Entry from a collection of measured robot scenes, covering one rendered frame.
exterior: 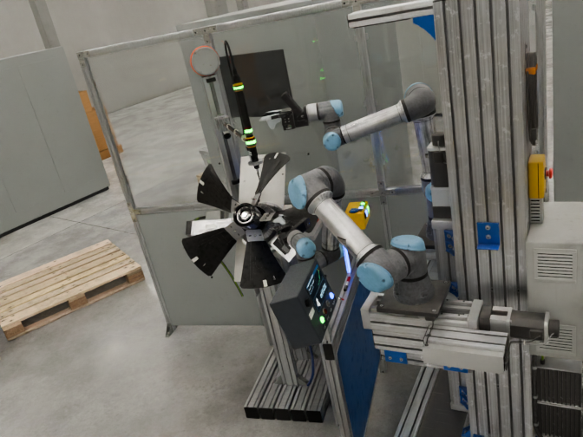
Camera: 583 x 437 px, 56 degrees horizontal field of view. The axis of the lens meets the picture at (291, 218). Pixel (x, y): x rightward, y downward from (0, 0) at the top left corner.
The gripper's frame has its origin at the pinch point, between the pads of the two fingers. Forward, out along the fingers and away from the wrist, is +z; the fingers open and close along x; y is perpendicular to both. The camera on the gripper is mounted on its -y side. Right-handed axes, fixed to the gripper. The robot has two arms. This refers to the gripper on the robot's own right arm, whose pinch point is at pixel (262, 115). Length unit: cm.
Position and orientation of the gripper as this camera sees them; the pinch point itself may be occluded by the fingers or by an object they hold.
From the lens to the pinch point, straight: 246.5
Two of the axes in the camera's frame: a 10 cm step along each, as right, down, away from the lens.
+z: -9.8, 1.3, 1.8
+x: 1.1, -4.0, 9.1
